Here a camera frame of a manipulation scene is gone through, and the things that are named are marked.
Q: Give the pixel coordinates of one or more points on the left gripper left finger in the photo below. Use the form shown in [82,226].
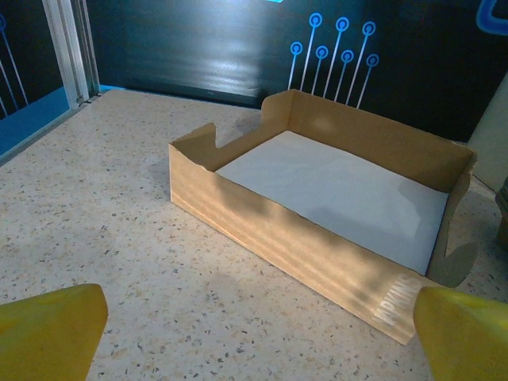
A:
[47,337]

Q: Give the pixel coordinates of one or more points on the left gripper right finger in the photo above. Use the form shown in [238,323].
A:
[468,337]

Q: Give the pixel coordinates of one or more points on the white napkin stack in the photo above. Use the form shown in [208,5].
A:
[337,190]

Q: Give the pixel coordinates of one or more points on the brown cardboard napkin box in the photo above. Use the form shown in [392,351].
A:
[278,238]

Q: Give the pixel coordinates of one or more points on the left aluminium frame post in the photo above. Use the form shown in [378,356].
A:
[71,47]

